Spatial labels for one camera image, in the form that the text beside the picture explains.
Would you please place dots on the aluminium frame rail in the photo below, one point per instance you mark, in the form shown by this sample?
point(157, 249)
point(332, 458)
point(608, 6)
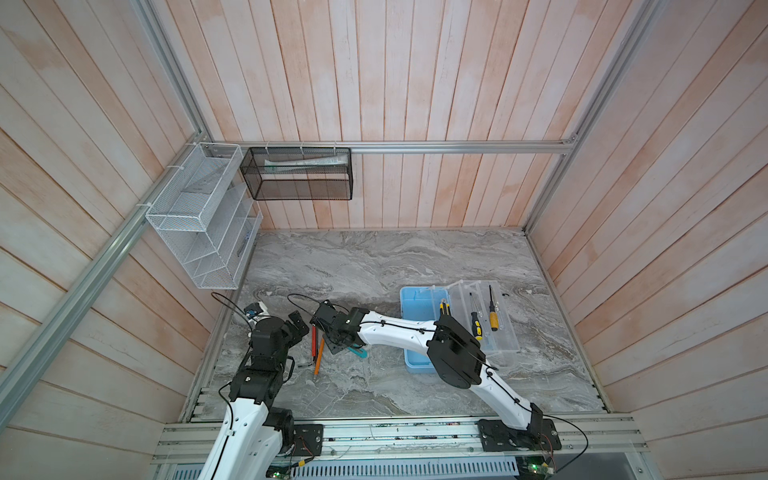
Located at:
point(425, 147)
point(45, 344)
point(635, 27)

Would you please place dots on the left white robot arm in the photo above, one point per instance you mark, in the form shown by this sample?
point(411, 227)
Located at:
point(251, 435)

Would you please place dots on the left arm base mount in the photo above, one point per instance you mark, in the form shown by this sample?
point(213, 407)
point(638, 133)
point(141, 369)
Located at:
point(301, 439)

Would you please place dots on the aluminium frame rail left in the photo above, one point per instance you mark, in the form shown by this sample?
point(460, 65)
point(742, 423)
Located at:
point(45, 344)

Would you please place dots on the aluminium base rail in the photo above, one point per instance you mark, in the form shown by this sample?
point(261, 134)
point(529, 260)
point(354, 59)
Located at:
point(445, 446)

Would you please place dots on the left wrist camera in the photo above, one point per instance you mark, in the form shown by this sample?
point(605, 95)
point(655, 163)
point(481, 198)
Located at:
point(255, 310)

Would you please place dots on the red handled tool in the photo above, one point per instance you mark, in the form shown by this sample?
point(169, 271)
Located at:
point(314, 343)

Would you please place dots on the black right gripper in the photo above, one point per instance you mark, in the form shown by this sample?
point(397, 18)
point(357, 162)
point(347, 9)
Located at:
point(332, 346)

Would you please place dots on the teal utility knife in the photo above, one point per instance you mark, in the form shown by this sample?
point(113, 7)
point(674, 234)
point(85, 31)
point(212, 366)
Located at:
point(359, 352)

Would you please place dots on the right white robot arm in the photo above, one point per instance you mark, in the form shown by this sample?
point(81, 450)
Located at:
point(455, 354)

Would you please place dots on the aluminium frame rail back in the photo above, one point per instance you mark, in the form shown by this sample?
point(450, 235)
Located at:
point(425, 147)

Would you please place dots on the orange pencil tool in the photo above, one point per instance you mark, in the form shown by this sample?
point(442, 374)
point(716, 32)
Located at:
point(319, 356)

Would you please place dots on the aluminium frame rail right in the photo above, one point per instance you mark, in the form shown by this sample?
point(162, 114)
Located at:
point(635, 27)

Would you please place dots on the black yellow phillips screwdriver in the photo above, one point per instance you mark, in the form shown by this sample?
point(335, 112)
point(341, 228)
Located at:
point(475, 314)

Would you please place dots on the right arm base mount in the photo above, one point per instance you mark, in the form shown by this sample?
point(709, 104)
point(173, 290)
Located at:
point(495, 436)

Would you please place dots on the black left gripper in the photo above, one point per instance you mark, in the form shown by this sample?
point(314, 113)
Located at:
point(288, 329)

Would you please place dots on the black wire mesh basket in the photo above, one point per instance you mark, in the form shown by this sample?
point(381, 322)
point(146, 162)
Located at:
point(298, 173)

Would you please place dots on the blue plastic tool box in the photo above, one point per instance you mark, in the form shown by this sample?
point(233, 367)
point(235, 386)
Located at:
point(421, 304)

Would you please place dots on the white wire mesh shelf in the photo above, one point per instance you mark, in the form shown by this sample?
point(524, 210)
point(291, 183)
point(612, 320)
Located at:
point(207, 218)

